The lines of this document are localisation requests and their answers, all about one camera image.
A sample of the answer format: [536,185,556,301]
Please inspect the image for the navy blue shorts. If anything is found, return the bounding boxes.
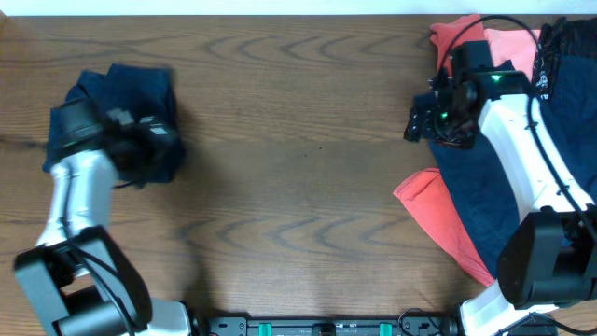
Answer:
[42,64,182,186]

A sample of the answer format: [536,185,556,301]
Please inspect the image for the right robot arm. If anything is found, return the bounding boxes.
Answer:
[404,41,596,335]

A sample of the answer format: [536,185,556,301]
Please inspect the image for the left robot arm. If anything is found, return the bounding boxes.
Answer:
[14,98,199,336]

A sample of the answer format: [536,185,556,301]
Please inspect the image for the navy blue garment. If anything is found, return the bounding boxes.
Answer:
[412,55,597,279]

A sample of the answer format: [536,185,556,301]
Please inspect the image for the coral orange garment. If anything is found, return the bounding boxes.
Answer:
[394,14,540,287]

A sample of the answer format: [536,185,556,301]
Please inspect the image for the black printed garment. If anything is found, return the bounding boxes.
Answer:
[531,17,596,102]

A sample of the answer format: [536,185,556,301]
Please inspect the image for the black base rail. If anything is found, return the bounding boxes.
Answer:
[200,311,465,336]

